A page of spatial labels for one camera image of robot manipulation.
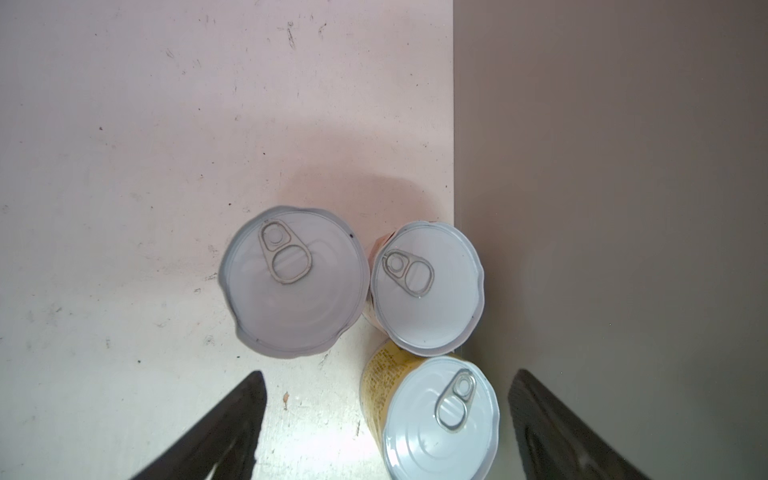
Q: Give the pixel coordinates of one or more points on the left side can front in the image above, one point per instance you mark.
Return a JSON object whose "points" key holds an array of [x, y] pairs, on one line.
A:
{"points": [[431, 418]]}

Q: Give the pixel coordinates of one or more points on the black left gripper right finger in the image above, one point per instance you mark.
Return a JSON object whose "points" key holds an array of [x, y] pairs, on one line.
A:
{"points": [[554, 443]]}

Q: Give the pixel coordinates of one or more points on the can back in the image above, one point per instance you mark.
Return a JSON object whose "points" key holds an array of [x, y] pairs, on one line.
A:
{"points": [[294, 279]]}

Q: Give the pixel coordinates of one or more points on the can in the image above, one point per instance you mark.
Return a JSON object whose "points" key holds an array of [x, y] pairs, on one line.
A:
{"points": [[294, 279], [426, 290], [431, 418]]}

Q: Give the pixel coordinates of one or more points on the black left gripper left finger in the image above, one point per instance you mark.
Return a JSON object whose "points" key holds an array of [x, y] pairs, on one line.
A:
{"points": [[223, 444]]}

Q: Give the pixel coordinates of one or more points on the left side can inner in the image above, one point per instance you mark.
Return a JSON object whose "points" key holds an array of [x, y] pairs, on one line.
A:
{"points": [[426, 290]]}

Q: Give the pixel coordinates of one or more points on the grey metal cabinet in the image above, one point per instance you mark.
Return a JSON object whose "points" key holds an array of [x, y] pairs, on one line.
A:
{"points": [[611, 171]]}

